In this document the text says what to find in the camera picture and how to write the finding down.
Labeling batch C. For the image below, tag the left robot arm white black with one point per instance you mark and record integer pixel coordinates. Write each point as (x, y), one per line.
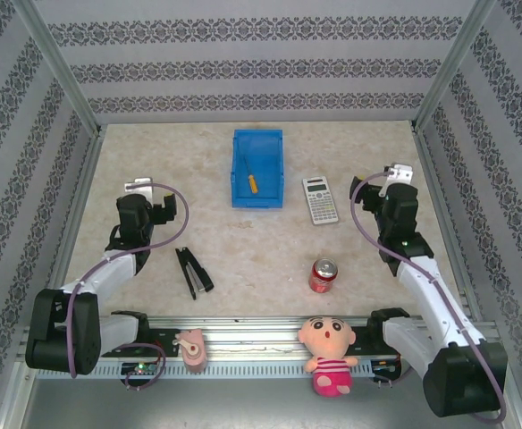
(82, 322)

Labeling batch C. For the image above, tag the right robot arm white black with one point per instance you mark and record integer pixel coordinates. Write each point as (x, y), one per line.
(440, 322)

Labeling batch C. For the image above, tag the blue plastic bin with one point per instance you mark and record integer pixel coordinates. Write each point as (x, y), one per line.
(264, 156)

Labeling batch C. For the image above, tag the white scientific calculator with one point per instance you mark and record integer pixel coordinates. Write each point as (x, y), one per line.
(319, 200)

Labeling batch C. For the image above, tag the black stapler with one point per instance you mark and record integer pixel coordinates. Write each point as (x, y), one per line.
(194, 272)

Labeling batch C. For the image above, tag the red soda can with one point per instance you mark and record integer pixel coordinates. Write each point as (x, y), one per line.
(323, 277)

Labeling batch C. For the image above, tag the pink plush toy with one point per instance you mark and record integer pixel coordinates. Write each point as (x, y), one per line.
(192, 353)

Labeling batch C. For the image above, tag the plush doll pink striped shirt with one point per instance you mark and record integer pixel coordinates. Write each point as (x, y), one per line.
(328, 346)

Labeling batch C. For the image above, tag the small green circuit board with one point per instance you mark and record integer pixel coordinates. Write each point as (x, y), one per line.
(141, 368)

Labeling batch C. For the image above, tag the aluminium table side rail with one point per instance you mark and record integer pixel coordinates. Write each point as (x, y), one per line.
(448, 223)

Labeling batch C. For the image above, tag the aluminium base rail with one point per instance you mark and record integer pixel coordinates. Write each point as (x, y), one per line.
(261, 330)

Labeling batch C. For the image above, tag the aluminium frame post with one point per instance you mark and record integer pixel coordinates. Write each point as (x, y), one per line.
(455, 64)
(60, 67)

